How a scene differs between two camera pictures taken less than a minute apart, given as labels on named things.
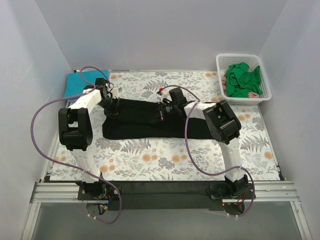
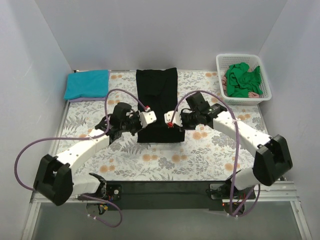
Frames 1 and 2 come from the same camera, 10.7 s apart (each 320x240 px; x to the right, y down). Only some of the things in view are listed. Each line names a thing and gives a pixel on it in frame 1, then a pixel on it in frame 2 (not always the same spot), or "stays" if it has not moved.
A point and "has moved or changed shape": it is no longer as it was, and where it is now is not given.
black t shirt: [134, 119] has moved or changed shape
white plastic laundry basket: [223, 61] stays
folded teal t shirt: [76, 82] stays
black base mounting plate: [165, 195] stays
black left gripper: [113, 105] -> [136, 121]
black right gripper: [161, 111] -> [185, 120]
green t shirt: [240, 81] stays
